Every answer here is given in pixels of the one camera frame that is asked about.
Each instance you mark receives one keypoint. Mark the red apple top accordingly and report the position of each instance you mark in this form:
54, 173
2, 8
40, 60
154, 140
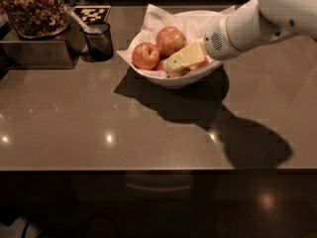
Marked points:
170, 40

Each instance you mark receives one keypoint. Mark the small red apple bottom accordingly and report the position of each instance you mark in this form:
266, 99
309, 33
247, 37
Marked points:
160, 65

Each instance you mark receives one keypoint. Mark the white ceramic bowl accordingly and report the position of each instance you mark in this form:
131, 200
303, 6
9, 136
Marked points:
178, 80

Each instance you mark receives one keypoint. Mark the black mesh cup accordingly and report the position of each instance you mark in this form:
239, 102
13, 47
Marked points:
99, 41

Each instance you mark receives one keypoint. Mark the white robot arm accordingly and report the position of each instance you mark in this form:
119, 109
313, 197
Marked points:
256, 23

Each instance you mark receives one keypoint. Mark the white plastic spoon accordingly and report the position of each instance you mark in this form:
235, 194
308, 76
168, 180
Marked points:
76, 18

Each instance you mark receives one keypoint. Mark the black white fiducial marker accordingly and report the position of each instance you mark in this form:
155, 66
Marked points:
92, 14

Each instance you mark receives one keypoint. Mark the red apple left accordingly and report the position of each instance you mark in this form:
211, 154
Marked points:
146, 56

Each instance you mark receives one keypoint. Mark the grey metal box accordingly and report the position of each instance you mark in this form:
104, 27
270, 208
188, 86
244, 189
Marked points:
60, 52

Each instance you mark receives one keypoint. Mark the red yellow apple front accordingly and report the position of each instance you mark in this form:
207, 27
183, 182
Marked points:
179, 73

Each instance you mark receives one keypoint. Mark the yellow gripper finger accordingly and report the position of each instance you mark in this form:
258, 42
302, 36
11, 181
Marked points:
190, 55

